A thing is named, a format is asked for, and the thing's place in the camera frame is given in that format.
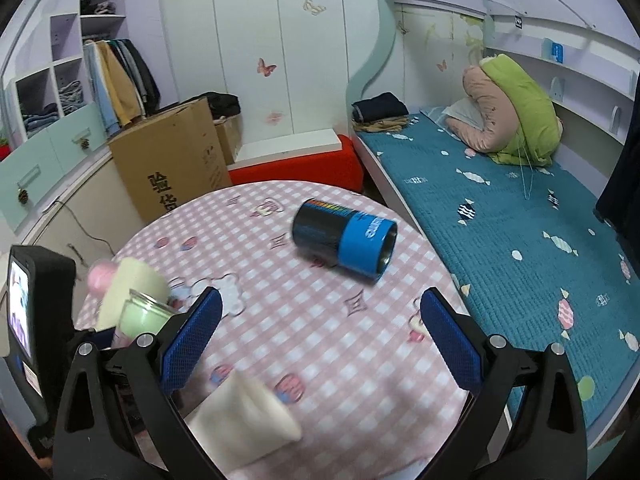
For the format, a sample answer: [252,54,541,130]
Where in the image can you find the clear green and pink cup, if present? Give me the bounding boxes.
[112,289,175,348]

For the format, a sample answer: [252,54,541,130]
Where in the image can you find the white paper cup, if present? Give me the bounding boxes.
[186,370,303,474]

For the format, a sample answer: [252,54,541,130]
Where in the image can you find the cream fuzzy cup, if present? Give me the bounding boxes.
[96,257,169,330]

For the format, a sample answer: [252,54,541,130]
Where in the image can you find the black and blue cup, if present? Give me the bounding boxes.
[292,198,398,281]

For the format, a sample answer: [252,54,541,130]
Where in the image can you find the black phone device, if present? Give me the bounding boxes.
[4,245,76,458]

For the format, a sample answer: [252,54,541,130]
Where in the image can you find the teal patterned bed mattress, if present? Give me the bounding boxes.
[360,110,639,436]

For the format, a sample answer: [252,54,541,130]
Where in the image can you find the white low cabinet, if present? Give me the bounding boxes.
[16,146,144,280]

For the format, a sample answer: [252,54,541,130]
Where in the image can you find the pink checkered tablecloth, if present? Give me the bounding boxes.
[119,181,466,479]

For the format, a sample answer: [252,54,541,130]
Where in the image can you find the large cardboard box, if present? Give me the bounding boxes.
[108,99,232,223]

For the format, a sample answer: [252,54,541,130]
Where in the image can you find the pink and green pillow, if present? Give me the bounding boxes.
[442,54,563,167]

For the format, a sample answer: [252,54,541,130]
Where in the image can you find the white and teal shelf unit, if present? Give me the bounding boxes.
[1,0,126,231]

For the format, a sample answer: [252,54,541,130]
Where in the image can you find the small cardboard box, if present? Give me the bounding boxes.
[214,114,242,165]

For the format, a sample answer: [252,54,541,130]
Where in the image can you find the red storage bench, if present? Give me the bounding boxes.
[229,134,364,193]

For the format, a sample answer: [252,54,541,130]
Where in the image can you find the hanging clothes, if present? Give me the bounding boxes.
[82,38,160,138]

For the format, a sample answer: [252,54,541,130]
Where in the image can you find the folded dark clothes stack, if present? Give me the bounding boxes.
[352,92,409,133]

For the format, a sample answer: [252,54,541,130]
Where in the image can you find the white wardrobe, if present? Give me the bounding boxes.
[160,0,378,142]

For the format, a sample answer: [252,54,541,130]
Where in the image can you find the black power cable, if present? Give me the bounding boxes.
[52,199,117,265]

